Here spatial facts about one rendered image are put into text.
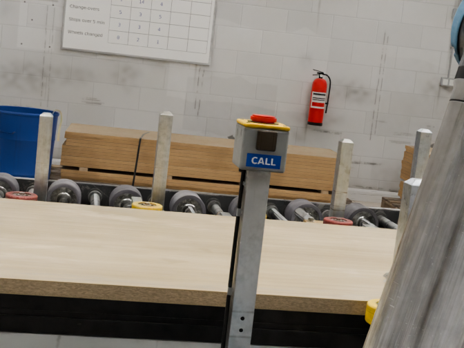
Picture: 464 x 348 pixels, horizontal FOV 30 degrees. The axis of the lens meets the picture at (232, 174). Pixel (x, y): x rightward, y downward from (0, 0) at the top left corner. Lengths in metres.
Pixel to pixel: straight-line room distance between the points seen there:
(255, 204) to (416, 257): 0.48
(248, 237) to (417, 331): 0.50
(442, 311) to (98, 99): 7.73
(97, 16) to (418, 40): 3.16
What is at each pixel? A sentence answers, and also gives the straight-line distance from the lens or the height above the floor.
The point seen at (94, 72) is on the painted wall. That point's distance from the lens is 8.50.
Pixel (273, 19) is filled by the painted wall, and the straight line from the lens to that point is 8.56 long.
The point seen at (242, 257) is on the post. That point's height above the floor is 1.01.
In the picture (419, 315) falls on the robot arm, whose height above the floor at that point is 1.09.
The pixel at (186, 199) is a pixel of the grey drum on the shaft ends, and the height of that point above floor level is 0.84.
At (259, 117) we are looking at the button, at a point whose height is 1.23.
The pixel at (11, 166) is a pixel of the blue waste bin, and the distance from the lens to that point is 6.87.
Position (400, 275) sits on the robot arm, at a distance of 0.89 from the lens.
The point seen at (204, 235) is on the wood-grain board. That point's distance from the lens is 1.99.
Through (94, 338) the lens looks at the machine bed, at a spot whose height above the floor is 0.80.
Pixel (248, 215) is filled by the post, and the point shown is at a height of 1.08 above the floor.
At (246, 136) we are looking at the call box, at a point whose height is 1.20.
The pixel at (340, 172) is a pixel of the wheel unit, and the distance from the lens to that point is 2.49.
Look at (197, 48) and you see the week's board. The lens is 8.46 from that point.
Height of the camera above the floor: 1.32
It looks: 8 degrees down
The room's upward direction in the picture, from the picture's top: 6 degrees clockwise
